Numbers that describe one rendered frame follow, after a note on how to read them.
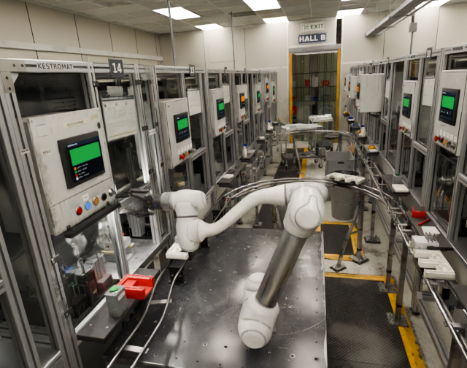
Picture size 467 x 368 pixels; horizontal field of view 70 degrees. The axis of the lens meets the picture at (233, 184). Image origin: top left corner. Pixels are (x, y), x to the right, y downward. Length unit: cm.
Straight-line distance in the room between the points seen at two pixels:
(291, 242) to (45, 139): 103
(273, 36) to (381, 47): 281
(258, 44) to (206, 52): 154
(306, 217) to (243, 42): 905
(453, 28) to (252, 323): 954
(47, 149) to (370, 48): 916
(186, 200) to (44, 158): 60
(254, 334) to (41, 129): 118
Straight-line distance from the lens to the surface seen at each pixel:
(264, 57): 1000
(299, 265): 239
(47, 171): 145
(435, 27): 1030
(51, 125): 148
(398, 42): 1009
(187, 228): 157
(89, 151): 160
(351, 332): 295
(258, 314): 156
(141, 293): 177
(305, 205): 128
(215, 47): 1032
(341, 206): 470
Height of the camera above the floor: 192
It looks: 17 degrees down
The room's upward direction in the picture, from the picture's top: 4 degrees counter-clockwise
